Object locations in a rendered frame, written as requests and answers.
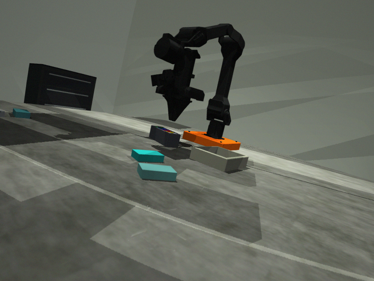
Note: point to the teal rectangular block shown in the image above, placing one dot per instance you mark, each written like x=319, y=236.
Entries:
x=21, y=113
x=147, y=156
x=156, y=172

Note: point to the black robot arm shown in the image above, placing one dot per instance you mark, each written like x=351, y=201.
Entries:
x=172, y=49

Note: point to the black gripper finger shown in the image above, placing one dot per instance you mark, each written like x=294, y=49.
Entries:
x=179, y=105
x=170, y=105

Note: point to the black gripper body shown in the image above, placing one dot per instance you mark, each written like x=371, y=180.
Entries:
x=183, y=89

